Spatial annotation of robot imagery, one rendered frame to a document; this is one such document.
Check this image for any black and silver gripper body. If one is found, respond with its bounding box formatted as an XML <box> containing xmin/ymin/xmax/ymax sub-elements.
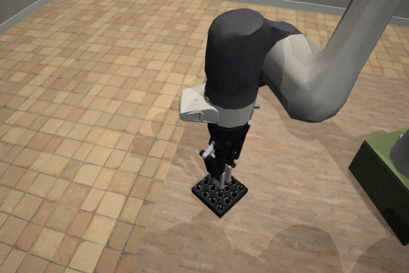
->
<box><xmin>208</xmin><ymin>122</ymin><xmax>248</xmax><ymax>152</ymax></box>

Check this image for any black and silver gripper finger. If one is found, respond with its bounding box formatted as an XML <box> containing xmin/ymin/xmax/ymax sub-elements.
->
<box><xmin>224</xmin><ymin>124</ymin><xmax>250</xmax><ymax>183</ymax></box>
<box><xmin>199</xmin><ymin>141</ymin><xmax>231</xmax><ymax>190</ymax></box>

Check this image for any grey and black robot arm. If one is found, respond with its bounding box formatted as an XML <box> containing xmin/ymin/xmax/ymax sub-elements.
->
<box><xmin>179</xmin><ymin>0</ymin><xmax>401</xmax><ymax>128</ymax></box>

